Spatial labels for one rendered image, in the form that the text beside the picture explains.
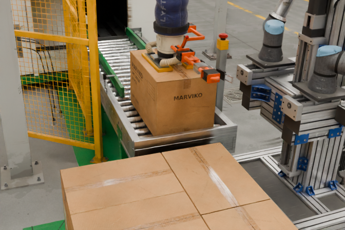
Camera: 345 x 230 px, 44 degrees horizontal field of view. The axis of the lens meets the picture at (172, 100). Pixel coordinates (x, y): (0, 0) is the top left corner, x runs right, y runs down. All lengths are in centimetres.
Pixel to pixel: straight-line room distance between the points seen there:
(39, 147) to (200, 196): 190
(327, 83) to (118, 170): 122
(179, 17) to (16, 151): 153
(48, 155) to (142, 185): 149
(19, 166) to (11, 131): 29
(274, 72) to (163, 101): 73
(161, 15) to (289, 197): 142
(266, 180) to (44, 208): 152
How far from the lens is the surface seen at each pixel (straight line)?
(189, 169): 248
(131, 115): 307
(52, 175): 344
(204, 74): 233
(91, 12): 304
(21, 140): 328
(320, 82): 236
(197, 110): 273
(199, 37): 295
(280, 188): 300
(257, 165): 319
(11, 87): 309
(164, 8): 268
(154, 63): 277
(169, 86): 258
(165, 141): 266
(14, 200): 326
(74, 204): 225
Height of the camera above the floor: 194
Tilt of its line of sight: 25 degrees down
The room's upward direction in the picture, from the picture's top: 2 degrees clockwise
